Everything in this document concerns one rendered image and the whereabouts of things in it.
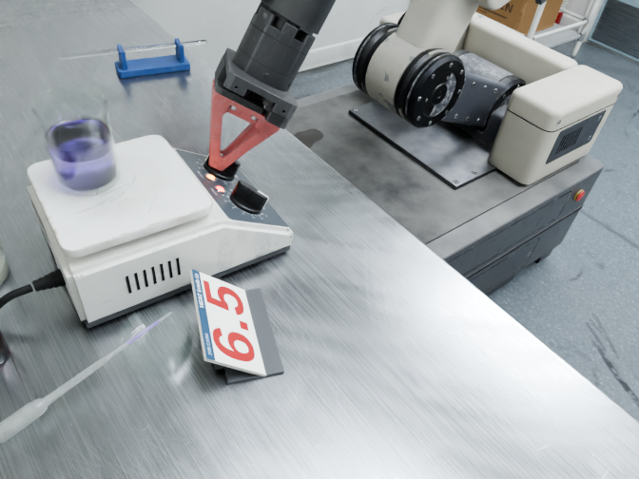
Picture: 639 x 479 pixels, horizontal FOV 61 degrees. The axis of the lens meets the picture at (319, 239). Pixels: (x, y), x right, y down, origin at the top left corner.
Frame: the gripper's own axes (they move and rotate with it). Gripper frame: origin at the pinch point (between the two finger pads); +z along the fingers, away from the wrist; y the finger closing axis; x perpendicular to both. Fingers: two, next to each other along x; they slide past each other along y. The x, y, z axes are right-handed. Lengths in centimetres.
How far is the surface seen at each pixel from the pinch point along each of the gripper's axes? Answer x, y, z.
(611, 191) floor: 152, -108, -12
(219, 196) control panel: 0.6, 5.6, 1.2
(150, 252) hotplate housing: -3.7, 12.8, 4.8
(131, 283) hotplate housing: -4.0, 13.0, 8.0
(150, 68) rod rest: -8.9, -29.5, 2.6
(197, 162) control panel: -1.7, -0.1, 1.2
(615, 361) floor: 123, -40, 21
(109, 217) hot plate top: -7.4, 11.6, 3.8
